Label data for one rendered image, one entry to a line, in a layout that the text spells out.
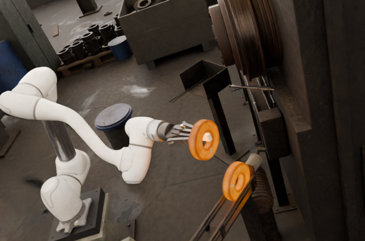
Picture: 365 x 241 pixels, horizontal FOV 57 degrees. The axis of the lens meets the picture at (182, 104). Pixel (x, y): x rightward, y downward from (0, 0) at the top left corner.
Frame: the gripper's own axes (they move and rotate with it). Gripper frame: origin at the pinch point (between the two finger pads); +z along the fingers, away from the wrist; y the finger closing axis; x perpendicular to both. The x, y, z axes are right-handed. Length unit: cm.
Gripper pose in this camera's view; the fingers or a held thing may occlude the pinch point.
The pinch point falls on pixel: (202, 136)
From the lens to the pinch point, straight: 128.4
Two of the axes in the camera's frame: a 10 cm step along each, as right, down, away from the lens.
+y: -5.3, 6.0, -6.0
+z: 7.7, 0.5, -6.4
